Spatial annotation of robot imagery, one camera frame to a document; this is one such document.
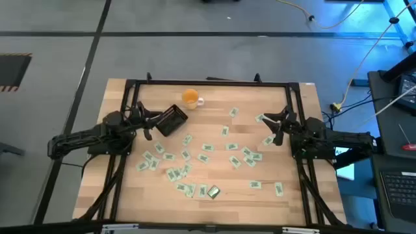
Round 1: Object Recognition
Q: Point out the yellow and white mug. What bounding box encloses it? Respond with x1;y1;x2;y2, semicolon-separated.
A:
181;88;205;111

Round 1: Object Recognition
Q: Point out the black camera mount beam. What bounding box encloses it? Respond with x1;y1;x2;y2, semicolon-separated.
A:
0;219;416;234

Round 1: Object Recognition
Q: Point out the yellow extension cord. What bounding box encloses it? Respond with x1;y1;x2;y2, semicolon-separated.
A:
275;0;365;30

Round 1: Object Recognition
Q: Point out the blue metal frame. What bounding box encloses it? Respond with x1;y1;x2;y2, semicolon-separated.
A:
383;0;416;55

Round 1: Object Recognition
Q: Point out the black aluminium table frame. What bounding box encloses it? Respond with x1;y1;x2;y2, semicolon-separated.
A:
73;71;354;228

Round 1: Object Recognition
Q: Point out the white paper sheet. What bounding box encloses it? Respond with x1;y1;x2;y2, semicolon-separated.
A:
334;146;356;181

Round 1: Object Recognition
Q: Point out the black hazard-striped floor hatch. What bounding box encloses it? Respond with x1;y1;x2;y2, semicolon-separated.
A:
0;52;33;93

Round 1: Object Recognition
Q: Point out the shiny green foil packet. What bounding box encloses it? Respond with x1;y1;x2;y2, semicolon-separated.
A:
207;185;222;200

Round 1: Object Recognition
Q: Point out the black laptop keyboard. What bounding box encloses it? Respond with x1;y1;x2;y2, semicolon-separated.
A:
379;170;416;224

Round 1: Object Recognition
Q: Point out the black side desk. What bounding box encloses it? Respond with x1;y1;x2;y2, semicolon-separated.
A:
367;70;416;234

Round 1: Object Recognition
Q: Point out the silver metal bracket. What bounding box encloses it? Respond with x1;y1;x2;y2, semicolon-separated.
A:
101;223;140;232
281;226;321;234

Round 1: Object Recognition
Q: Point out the black mesh plastic basket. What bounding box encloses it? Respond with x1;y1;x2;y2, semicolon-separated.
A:
155;103;189;138

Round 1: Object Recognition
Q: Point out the grey chair base leg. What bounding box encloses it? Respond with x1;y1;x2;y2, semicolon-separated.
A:
0;141;26;157

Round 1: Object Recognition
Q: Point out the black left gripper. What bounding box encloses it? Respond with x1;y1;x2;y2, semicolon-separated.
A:
128;101;163;142

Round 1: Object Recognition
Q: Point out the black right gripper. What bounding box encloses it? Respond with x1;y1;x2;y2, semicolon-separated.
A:
262;105;300;146

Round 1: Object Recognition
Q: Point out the white cable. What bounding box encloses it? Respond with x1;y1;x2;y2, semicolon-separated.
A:
359;84;416;126

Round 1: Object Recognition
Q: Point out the red-handled screwdriver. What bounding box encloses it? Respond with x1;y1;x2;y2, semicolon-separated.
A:
398;123;416;152

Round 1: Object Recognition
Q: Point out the yellow hanging power cord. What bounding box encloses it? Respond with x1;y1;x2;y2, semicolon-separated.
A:
330;0;416;112

